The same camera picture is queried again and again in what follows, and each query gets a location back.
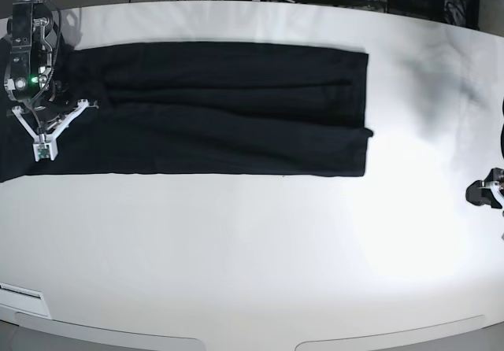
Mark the black T-shirt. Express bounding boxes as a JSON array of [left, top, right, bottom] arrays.
[[1, 42, 372, 181]]

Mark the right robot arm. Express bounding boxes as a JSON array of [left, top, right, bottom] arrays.
[[3, 0, 96, 159]]

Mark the white label plate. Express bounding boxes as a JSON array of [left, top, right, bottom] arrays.
[[1, 283, 52, 320]]

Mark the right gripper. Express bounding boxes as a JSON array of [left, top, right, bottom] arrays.
[[7, 99, 98, 146]]

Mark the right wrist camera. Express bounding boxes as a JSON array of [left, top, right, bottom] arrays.
[[32, 139, 58, 162]]

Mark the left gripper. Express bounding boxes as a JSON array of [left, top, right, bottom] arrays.
[[465, 168, 503, 209]]

